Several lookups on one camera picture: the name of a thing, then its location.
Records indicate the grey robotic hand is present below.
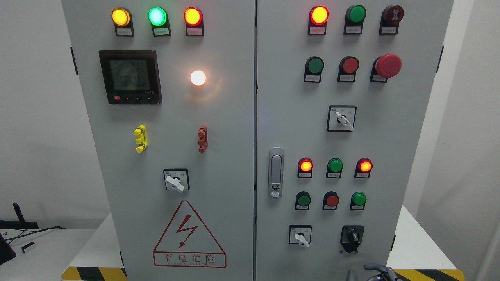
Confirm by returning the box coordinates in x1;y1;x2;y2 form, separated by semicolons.
364;263;400;281

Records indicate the black rotary knob switch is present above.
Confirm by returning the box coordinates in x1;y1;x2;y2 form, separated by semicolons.
340;225;364;253

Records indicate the white platform with hazard stripes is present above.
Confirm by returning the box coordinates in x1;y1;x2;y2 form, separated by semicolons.
61;207;465;281

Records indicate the green push button bottom right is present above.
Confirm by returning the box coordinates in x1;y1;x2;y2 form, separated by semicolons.
350;192;367;211

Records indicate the green push button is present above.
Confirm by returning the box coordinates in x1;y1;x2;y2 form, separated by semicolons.
295;191;311;210
350;192;367;211

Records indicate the red push button bottom middle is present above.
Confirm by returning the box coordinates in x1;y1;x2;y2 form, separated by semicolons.
323;191;339;210

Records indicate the red indicator lower right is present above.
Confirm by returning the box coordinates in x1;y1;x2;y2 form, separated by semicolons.
355;158;373;178

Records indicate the green push button bottom left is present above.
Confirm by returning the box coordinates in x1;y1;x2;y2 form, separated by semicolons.
295;191;311;210

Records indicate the green indicator lower middle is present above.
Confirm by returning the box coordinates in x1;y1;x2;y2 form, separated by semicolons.
325;158;344;178

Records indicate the red lit indicator lower left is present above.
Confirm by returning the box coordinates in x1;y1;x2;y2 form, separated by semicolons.
298;158;314;178

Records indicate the red electric hazard sticker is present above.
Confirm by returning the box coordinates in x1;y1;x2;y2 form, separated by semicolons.
152;200;227;268

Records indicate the grey electrical control cabinet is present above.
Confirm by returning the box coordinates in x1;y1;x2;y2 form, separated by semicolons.
61;0;454;281

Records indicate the red emergency stop mushroom button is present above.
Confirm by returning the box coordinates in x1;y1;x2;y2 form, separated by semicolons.
370;53;402;83

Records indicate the red push button second row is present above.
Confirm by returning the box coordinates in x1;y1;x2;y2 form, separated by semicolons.
337;56;359;82

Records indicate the green push button second row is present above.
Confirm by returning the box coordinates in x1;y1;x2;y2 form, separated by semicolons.
304;56;324;83

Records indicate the red terminal block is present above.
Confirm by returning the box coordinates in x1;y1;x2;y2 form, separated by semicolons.
198;126;208;153

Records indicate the dark red buzzer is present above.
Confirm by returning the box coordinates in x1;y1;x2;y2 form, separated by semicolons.
379;5;404;35

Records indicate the green button top row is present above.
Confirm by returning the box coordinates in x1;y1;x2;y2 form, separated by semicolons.
343;5;366;34

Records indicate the red indicator light right door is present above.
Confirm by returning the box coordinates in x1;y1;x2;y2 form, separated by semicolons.
307;5;330;36

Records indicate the white glowing lamp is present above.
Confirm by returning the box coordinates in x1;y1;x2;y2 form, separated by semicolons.
190;70;207;87

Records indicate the yellow terminal block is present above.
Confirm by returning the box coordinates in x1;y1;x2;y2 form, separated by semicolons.
133;125;148;153

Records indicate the red-orange indicator light left door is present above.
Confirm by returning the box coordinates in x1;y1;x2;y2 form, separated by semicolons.
184;7;205;37

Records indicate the black digital power meter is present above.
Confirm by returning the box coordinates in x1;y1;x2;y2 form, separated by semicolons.
98;50;162;105

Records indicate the green lit indicator light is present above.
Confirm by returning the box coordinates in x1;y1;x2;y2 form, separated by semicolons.
148;7;171;37

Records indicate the small white black adapter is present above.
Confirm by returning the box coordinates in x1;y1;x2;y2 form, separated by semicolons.
21;242;36;254

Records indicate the yellow indicator light top left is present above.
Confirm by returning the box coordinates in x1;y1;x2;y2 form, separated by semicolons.
111;7;134;37

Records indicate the black object at left edge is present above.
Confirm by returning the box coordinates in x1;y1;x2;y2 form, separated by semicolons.
0;234;16;265

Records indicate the black device with antenna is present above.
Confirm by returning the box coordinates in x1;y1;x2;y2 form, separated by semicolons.
0;202;39;229

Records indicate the white selector switch lower right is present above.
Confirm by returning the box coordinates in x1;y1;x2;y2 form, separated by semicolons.
289;224;312;249

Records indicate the white selector switch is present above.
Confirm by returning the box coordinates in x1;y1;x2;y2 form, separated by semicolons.
327;105;357;132
289;224;312;249

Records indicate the white selector switch upper right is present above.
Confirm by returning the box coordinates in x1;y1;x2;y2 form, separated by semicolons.
327;105;357;132

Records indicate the silver door latch handle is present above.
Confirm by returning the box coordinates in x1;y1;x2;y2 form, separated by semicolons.
268;146;284;199

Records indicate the white selector switch left door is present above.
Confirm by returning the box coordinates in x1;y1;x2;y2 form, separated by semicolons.
163;168;190;193

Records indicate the black cable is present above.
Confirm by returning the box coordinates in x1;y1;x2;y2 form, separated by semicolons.
1;226;66;246

